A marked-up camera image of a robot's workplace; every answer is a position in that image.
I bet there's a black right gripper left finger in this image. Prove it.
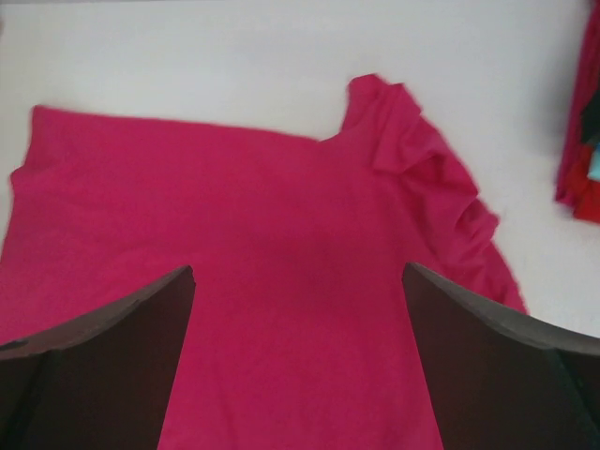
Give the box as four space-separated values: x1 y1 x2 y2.
1 266 195 449

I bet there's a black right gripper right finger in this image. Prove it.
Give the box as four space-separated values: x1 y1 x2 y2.
402 263 599 449

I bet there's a magenta pink t-shirt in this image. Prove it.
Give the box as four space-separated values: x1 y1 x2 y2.
1 75 523 449

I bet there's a red folded t-shirt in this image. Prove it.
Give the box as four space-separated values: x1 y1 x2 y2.
565 145 599 224

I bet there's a light teal folded t-shirt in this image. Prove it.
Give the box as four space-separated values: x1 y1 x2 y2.
588 144 600 183

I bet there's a black folded printed t-shirt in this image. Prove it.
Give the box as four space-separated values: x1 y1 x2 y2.
580 90 600 145

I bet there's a magenta folded t-shirt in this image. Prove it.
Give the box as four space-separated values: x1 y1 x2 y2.
555 1 599 210

